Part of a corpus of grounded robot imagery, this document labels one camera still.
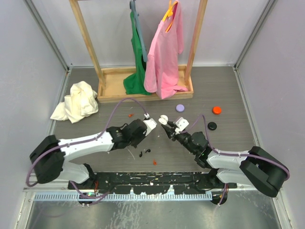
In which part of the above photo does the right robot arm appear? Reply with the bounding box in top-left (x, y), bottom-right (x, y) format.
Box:
top-left (159, 118), bottom-right (290, 198)

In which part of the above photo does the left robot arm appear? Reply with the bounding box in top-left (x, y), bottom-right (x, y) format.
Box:
top-left (30, 118), bottom-right (156, 189)

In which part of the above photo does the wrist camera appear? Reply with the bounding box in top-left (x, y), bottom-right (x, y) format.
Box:
top-left (173, 117), bottom-right (189, 134)
top-left (143, 113), bottom-right (157, 136)

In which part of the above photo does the wooden clothes rack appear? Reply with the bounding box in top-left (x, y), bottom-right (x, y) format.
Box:
top-left (70, 0), bottom-right (207, 103)

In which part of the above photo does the grey cable duct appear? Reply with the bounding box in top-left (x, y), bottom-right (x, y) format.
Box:
top-left (33, 191), bottom-right (213, 202)

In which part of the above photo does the cream white cloth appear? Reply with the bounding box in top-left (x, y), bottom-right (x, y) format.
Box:
top-left (50, 81), bottom-right (99, 124)

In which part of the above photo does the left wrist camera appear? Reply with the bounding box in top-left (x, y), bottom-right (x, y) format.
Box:
top-left (143, 113), bottom-right (157, 136)

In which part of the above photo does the orange earbud case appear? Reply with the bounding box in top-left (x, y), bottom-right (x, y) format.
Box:
top-left (212, 106), bottom-right (222, 115)

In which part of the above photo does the green shirt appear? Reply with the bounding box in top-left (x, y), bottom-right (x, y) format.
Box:
top-left (123, 12), bottom-right (151, 95)

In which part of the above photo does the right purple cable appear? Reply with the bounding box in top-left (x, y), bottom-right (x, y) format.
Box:
top-left (180, 114), bottom-right (291, 206)

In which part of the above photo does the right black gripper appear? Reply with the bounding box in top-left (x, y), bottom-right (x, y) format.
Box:
top-left (162, 120), bottom-right (197, 155)

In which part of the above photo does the purple earbud case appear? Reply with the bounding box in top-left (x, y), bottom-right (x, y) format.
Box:
top-left (175, 104), bottom-right (185, 113)

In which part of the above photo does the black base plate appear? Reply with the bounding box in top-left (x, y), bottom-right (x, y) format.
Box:
top-left (75, 172), bottom-right (224, 195)

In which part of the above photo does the purple cable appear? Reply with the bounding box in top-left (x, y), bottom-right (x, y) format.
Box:
top-left (25, 98), bottom-right (151, 206)
top-left (180, 114), bottom-right (291, 206)

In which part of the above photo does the pink t-shirt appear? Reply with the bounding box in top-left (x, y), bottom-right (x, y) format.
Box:
top-left (144, 1), bottom-right (188, 99)

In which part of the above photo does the white earbud case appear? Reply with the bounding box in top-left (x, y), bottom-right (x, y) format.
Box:
top-left (158, 114), bottom-right (168, 125)

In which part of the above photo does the black earbud case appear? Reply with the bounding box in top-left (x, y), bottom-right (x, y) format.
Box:
top-left (207, 122), bottom-right (217, 131)

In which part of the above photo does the yellow hanger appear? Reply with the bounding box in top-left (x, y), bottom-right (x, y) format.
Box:
top-left (162, 0), bottom-right (178, 32)

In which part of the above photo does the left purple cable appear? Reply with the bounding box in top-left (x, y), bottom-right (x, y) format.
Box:
top-left (25, 98), bottom-right (151, 206)

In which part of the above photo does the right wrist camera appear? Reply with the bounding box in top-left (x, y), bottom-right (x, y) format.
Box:
top-left (173, 117), bottom-right (189, 134)

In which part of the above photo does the grey-blue hanger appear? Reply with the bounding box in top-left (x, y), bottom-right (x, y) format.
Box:
top-left (129, 0), bottom-right (147, 62)

